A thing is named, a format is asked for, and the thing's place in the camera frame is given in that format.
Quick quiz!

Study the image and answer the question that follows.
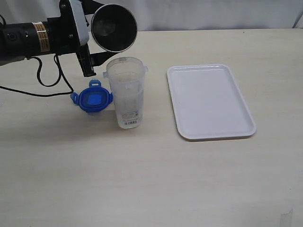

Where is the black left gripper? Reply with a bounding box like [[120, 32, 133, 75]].
[[47, 0, 117, 77]]

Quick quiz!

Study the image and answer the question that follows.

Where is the stainless steel tumbler cup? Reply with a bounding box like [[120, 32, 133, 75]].
[[91, 4, 138, 52]]

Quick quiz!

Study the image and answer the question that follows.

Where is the blue plastic container lid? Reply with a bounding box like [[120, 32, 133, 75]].
[[70, 79, 113, 113]]

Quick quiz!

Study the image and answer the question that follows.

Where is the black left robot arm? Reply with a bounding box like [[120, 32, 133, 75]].
[[0, 0, 115, 77]]

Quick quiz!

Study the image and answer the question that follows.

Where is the tall clear plastic container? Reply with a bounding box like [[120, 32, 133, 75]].
[[103, 57, 148, 129]]

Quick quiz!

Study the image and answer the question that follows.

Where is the white backdrop curtain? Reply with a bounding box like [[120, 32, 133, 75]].
[[0, 0, 303, 32]]

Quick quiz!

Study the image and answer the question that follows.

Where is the white rectangular plastic tray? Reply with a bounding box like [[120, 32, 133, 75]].
[[167, 64, 257, 141]]

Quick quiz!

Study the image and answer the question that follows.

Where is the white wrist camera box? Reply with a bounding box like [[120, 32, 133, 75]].
[[69, 0, 89, 46]]

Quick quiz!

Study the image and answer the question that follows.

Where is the black cable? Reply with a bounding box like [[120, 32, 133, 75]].
[[0, 14, 74, 97]]

